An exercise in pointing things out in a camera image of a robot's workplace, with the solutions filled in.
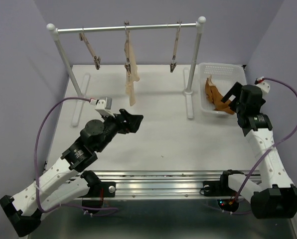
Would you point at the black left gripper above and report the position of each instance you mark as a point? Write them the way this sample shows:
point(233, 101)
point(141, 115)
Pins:
point(132, 122)

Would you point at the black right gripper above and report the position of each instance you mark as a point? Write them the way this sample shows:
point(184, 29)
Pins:
point(235, 90)

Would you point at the brown underwear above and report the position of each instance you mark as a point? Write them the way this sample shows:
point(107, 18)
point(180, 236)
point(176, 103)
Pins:
point(214, 97)

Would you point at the wooden hanger with brown underwear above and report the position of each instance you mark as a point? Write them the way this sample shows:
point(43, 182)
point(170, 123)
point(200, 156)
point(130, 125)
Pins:
point(173, 63)

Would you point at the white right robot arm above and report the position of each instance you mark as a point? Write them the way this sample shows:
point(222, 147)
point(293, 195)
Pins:
point(258, 131)

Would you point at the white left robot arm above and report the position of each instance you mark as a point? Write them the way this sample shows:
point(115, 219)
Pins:
point(58, 169)

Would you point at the cream underwear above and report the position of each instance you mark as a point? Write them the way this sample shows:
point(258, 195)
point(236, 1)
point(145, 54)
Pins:
point(134, 77)

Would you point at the empty wooden clip hanger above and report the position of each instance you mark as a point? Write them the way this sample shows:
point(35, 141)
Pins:
point(96, 58)

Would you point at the wooden hanger with cream underwear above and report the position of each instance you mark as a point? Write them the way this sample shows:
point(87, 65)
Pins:
point(127, 65)

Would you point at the white plastic basket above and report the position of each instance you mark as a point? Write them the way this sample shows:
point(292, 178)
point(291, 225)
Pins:
point(224, 76)

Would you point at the white metal clothes rack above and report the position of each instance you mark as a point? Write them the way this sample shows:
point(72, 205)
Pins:
point(81, 90)

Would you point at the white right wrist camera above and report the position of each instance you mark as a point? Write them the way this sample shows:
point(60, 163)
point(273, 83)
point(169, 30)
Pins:
point(264, 86)

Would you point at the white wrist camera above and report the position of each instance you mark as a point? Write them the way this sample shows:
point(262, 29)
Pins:
point(264, 86)
point(103, 106)

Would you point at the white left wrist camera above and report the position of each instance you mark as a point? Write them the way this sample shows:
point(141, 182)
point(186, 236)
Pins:
point(103, 106)

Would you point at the aluminium mounting rail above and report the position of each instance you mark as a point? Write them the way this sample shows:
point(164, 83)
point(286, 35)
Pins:
point(160, 185)

